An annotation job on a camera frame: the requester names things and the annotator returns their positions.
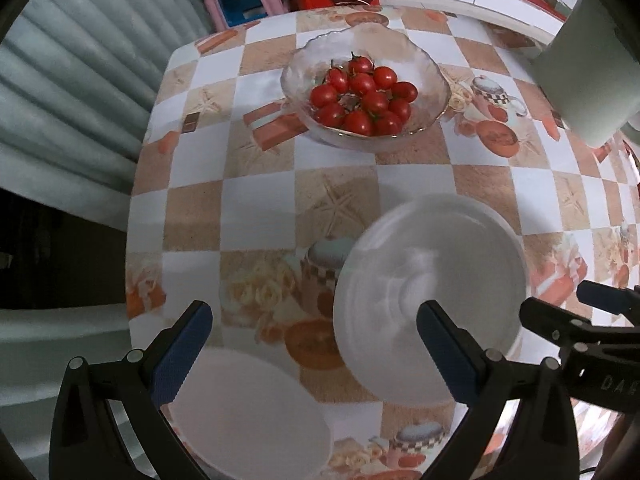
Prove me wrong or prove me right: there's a person's right forearm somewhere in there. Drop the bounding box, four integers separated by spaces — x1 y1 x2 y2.
597 410 640 480

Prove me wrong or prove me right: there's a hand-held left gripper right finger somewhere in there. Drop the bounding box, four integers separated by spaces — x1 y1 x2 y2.
416 300 581 480

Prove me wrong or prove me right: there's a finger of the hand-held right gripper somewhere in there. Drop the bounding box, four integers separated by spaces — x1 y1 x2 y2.
576 280 640 316
519 297 608 350

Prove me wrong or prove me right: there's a pile of cherry tomatoes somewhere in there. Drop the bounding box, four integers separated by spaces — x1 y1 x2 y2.
310 52 419 137

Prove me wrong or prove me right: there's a pale green curtain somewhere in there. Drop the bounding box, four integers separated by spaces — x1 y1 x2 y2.
0 0 208 461

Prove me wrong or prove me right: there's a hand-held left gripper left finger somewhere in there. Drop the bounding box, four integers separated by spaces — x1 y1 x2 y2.
49 300 215 480

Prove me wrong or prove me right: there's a clear glass bowl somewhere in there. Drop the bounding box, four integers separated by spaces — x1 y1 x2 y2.
280 30 452 153

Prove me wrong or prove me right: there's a white foam bowl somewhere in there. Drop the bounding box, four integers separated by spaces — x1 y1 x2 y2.
332 194 528 406
167 347 333 480

